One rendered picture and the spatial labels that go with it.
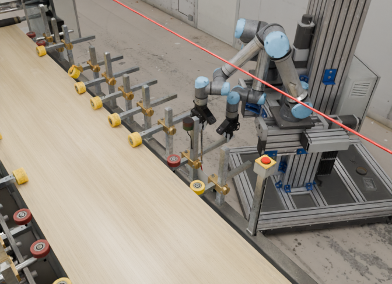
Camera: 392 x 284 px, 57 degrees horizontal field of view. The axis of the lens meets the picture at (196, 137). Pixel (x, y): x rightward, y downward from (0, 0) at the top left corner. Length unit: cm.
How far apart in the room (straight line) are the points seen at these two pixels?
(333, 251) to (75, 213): 192
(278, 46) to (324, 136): 76
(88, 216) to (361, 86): 180
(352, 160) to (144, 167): 202
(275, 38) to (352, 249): 182
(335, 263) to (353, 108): 112
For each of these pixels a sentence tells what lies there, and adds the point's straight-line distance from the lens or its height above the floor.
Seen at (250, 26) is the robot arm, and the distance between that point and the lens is 222.
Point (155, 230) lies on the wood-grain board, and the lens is 179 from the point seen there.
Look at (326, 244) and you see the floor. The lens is 304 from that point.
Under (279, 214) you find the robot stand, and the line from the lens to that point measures 281.
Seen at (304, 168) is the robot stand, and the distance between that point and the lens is 291.
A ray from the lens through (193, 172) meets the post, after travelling 223.
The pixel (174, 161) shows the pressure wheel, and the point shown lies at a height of 91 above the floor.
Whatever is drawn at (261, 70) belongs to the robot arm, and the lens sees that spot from 224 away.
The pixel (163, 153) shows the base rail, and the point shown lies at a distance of 248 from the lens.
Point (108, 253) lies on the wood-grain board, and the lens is 175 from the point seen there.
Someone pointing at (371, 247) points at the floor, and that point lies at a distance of 316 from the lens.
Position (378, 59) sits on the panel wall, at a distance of 429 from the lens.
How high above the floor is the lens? 233
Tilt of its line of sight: 39 degrees down
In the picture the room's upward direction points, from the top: 2 degrees clockwise
